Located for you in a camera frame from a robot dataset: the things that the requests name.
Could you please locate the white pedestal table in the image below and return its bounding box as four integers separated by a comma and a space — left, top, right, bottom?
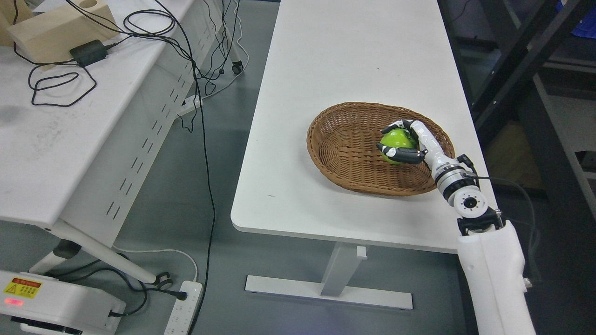
230, 0, 486, 310

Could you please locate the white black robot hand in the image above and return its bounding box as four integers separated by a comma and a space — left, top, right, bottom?
377, 119, 463, 180

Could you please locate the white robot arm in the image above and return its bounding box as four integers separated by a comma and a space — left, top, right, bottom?
425, 154, 535, 335

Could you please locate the white perforated side desk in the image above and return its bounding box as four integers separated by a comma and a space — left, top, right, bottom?
1, 0, 221, 286

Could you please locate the white box machine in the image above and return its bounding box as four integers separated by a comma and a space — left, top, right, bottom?
0, 271, 126, 335

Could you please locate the long black floor cable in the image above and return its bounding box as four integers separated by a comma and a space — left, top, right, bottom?
65, 0, 243, 335

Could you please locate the black metal shelf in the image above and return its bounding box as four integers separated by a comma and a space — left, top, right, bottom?
438, 0, 595, 335

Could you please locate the green apple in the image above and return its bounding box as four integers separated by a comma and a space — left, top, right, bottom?
380, 128, 418, 151

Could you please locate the beige wooden block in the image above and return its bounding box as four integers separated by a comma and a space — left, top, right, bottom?
7, 0, 118, 63

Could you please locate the brown wicker basket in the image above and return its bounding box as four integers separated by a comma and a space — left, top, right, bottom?
306, 102, 455, 196

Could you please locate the black machine power cord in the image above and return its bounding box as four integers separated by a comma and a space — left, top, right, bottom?
47, 254, 188, 318

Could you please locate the black power adapter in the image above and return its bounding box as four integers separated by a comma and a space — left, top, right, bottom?
69, 40, 108, 67

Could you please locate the white power strip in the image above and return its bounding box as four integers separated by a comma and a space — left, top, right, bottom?
164, 281, 203, 335
176, 95, 203, 117

